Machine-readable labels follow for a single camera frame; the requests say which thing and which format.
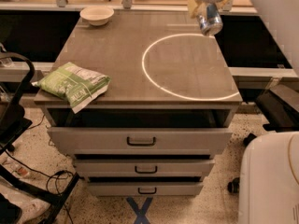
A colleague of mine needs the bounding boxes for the blue silver redbull can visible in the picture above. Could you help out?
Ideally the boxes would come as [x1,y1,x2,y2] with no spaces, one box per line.
[196,4,223,36]

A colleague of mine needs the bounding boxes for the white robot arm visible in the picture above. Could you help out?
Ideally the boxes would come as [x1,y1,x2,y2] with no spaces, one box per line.
[188,0,299,224]

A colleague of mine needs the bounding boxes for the grey drawer cabinet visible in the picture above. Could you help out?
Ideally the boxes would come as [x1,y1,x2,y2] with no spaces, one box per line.
[36,10,242,187]

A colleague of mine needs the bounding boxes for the white paper bowl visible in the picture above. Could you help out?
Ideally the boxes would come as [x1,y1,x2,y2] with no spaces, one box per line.
[80,7,114,26]

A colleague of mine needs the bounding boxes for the black office chair right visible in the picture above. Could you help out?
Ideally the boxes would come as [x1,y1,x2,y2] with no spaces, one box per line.
[228,85,299,194]

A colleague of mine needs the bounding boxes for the green chip bag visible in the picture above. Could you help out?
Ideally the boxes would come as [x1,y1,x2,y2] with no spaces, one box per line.
[33,63,110,114]

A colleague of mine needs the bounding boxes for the grey top drawer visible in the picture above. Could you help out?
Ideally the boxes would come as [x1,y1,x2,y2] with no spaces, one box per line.
[48,127,232,156]

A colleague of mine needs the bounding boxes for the grey drawer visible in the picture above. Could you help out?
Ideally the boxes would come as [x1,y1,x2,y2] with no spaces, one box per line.
[88,182,204,196]
[48,127,232,156]
[74,160,215,177]

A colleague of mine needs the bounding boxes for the grey middle drawer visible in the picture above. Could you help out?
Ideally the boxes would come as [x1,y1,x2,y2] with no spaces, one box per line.
[74,160,215,177]

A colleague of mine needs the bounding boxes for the black chair left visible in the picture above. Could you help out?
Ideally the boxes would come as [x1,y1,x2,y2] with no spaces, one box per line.
[0,50,79,224]

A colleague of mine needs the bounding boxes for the grey bottom drawer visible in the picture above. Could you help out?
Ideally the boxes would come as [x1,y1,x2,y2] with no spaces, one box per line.
[88,182,204,196]

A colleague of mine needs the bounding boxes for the blue tape cross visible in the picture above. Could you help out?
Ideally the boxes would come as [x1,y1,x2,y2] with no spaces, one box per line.
[126,197,152,224]

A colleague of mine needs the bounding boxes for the white projected light ring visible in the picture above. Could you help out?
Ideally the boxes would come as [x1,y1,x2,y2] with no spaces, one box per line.
[141,33,241,102]

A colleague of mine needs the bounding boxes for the black floor cable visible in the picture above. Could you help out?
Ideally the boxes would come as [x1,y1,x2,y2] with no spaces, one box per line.
[0,114,76,224]

